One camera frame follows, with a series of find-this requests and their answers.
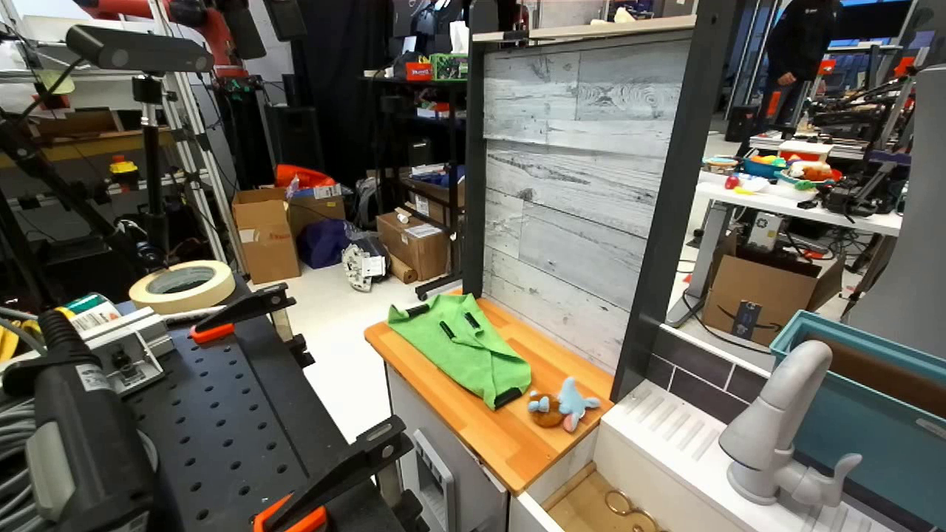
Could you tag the blue plush toy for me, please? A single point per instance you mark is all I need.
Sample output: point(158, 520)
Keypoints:
point(561, 411)

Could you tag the green towel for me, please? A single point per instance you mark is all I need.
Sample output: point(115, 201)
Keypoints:
point(463, 343)

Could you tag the white toy sink counter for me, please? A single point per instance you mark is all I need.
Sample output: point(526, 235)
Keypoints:
point(654, 463)

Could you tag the white table with toys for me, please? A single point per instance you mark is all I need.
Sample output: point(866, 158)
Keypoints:
point(781, 199)

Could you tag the black vertical post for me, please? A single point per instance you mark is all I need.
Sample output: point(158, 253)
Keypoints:
point(703, 80)

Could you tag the wooden countertop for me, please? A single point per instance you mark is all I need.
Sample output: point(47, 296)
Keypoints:
point(508, 440)

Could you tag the masking tape roll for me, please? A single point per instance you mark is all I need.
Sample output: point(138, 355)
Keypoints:
point(186, 287)

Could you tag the teal plastic bin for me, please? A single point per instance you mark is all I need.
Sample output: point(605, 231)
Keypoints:
point(883, 399)

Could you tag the grey toy faucet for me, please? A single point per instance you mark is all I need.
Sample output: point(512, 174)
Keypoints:
point(762, 440)

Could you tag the grey wood-pattern back panel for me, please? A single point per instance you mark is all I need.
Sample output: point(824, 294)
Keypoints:
point(574, 151)

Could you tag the tall cardboard box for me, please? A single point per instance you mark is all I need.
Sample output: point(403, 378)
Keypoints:
point(268, 244)

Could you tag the black orange clamp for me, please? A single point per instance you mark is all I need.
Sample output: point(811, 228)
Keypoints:
point(224, 324)

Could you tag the black perforated workbench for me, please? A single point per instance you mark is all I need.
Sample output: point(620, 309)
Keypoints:
point(234, 427)

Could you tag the cardboard box under table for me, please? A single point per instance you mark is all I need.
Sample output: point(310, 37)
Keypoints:
point(756, 300)

